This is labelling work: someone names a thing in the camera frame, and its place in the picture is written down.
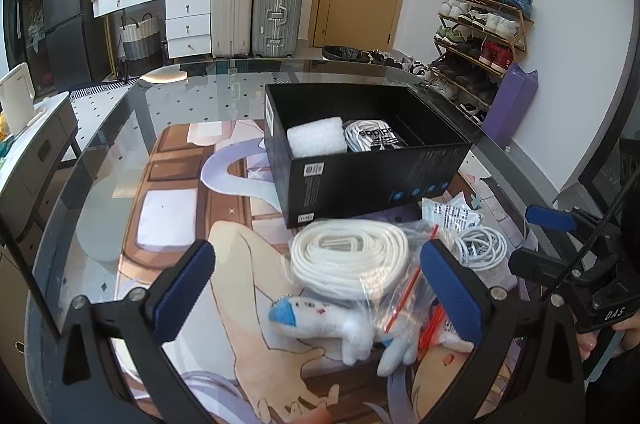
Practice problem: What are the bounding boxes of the white suitcase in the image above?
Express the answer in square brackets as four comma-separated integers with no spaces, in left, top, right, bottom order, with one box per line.
[210,0,255,58]

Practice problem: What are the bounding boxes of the white blue plush toy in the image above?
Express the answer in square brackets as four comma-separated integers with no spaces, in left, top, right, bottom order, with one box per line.
[268,295,418,377]

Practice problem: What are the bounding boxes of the silver suitcase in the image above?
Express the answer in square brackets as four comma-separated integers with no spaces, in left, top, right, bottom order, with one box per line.
[251,0,305,58]

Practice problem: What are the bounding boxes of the pile of colourful cloths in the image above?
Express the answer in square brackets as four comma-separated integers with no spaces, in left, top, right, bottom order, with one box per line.
[0,114,13,157]

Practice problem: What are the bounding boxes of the white electric kettle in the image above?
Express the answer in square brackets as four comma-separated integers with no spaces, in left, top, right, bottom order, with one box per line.
[0,62,37,135]

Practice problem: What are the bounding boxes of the black fridge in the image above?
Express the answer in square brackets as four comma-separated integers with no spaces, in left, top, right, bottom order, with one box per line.
[42,0,118,82]

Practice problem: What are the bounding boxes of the printed table mat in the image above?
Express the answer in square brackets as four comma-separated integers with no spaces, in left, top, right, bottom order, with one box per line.
[115,119,541,424]

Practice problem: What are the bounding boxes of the clear zip bag red seal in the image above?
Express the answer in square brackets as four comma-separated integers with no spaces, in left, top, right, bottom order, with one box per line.
[350,224,476,355]

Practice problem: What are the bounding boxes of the white cable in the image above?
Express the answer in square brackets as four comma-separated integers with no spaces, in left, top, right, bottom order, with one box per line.
[452,226,510,269]

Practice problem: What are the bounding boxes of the white round stool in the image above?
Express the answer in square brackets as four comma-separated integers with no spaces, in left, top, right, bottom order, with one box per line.
[142,68,190,85]

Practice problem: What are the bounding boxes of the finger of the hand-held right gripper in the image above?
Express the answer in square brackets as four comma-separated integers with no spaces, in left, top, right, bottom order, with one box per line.
[524,205,618,239]
[507,248,596,295]

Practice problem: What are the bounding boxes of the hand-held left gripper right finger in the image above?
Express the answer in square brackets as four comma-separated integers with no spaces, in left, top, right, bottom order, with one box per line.
[419,240,587,424]

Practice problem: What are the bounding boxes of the white foam roll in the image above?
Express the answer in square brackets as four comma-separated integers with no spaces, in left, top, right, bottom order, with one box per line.
[286,118,348,159]

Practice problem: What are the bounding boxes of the grey side cabinet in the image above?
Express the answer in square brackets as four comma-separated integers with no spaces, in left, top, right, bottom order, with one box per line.
[0,91,81,245]

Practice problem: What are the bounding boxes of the white rope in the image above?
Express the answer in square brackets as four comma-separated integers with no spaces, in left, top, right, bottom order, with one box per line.
[290,219,408,302]

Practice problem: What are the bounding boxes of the striped woven basket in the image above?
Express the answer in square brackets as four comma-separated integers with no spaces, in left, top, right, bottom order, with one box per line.
[119,16,162,77]

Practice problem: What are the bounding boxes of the rows of assorted shoes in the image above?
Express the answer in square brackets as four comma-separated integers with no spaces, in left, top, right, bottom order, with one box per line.
[432,0,533,122]

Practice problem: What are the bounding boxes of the white desk with drawers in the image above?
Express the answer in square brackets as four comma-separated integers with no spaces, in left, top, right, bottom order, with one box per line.
[91,0,213,59]

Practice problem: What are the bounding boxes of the person's right forearm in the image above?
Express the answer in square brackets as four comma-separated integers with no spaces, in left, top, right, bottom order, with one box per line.
[582,354,640,424]

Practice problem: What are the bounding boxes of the black trash bin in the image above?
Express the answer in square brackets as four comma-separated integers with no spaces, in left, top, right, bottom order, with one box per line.
[322,45,373,64]

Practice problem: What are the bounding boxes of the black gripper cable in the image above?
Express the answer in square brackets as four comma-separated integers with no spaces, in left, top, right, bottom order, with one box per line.
[562,176,638,285]

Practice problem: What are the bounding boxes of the wooden shoe rack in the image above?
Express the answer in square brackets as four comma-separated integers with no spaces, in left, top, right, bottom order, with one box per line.
[430,0,535,125]

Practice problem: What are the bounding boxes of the white printed medicine packet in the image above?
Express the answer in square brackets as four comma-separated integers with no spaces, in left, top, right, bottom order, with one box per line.
[421,198,485,245]

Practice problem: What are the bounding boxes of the black cardboard box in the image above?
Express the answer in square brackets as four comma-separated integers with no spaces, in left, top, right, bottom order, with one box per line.
[264,82,473,229]

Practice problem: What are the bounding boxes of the dark glass wardrobe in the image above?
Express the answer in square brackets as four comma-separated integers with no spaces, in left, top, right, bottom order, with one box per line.
[2,0,51,99]

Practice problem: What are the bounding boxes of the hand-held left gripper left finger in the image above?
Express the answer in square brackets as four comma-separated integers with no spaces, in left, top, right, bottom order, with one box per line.
[60,240,217,424]

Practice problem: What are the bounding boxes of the person's right hand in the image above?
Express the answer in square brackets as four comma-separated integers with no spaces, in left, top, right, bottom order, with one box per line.
[575,314,640,365]

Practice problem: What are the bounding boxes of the pile of loose sneakers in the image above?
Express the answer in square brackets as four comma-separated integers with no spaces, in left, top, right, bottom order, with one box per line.
[370,50,436,79]

